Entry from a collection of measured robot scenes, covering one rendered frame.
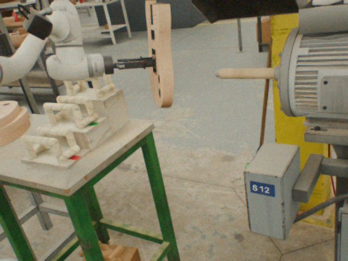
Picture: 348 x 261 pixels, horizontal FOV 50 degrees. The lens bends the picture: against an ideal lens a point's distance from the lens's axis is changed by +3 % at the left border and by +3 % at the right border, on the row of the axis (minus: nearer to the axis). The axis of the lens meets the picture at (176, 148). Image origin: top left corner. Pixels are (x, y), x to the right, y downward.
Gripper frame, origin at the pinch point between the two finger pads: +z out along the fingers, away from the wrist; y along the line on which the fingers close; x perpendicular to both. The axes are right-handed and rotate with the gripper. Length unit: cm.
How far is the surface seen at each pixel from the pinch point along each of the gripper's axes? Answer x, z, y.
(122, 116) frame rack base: -27.0, -14.5, -18.7
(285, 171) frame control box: -18, 19, 80
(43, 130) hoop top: -27, -49, -7
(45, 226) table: -124, -74, -94
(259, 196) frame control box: -25, 14, 77
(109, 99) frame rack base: -17.1, -19.7, -13.4
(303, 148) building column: -61, 89, -30
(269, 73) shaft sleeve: 0, 28, 50
